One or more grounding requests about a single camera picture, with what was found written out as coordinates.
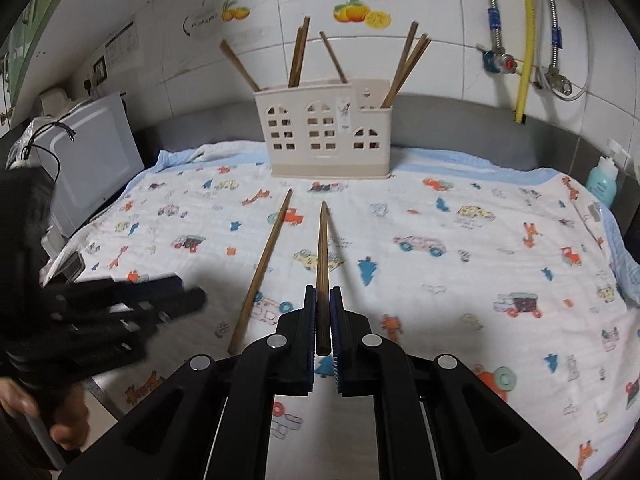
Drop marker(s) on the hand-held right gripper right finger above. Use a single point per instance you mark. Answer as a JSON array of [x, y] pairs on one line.
[[335, 310]]

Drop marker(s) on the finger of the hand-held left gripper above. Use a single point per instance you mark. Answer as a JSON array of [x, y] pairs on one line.
[[175, 305], [150, 287]]

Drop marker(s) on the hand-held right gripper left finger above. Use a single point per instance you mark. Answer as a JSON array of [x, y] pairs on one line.
[[311, 310]]

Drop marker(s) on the beige plastic chopstick holder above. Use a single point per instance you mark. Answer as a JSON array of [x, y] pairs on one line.
[[320, 160]]

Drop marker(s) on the person's left hand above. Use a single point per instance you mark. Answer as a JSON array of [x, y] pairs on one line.
[[72, 430]]

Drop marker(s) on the cartoon printed blanket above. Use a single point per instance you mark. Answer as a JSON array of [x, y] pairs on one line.
[[450, 285]]

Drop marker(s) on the white microwave oven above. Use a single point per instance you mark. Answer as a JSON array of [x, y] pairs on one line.
[[95, 160]]

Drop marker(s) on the small orange fruit sticker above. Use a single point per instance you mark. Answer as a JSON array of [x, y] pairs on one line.
[[235, 12]]

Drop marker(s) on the teal pump bottle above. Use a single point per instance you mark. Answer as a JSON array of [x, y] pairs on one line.
[[602, 185]]

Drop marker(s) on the large orange fruit sticker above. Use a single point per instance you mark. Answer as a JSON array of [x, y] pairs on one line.
[[355, 12]]

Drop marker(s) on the metal angle valve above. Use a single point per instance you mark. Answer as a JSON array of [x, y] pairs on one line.
[[560, 82]]

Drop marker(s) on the wall socket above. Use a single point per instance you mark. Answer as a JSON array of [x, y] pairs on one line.
[[100, 67]]

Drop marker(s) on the white paper wall label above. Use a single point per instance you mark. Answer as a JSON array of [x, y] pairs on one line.
[[120, 42]]

